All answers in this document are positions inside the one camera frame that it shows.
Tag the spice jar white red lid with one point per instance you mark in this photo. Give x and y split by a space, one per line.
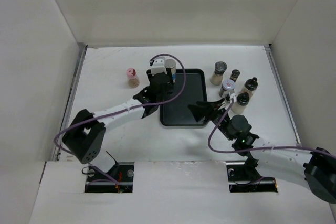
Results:
227 88

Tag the silver lid spice jar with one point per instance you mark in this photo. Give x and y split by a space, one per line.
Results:
171 64

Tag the black plastic tray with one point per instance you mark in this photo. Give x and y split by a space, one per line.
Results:
176 113

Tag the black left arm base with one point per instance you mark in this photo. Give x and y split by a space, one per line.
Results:
118 180

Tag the small dark pepper bottle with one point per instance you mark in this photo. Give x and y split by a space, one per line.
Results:
234 75

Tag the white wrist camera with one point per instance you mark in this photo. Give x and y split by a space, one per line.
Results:
229 98
157 65

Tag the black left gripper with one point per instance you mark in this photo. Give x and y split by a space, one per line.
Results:
170 85

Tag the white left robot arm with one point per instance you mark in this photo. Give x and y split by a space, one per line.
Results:
85 141

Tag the black cap white powder bottle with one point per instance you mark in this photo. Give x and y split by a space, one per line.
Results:
241 103

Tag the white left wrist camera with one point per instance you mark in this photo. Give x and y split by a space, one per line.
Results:
157 65

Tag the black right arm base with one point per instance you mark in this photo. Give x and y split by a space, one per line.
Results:
243 178

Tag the black knob cap bottle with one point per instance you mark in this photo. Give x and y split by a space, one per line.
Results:
250 86

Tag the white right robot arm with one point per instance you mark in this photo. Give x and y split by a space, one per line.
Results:
311 168

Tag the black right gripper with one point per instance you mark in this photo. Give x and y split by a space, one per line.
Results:
204 108

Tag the pink lid spice jar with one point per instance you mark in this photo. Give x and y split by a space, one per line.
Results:
133 80

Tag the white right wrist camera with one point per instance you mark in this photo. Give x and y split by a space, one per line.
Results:
229 98

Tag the spice jar dark round lid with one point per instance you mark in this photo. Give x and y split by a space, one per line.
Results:
219 69

